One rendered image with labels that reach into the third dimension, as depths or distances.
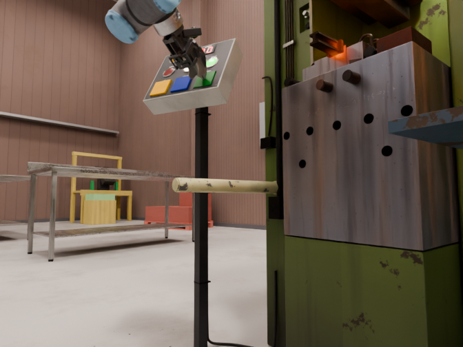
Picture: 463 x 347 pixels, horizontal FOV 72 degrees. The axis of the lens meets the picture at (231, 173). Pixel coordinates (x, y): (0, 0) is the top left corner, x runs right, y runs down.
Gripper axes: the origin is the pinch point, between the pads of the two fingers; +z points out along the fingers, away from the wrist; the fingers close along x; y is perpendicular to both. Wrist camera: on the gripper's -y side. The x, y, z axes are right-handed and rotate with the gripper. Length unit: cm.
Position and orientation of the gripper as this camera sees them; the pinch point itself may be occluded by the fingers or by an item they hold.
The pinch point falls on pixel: (203, 74)
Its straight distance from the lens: 119.6
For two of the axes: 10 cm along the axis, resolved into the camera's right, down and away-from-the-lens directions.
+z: 3.9, 5.6, 7.3
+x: 8.9, -0.4, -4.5
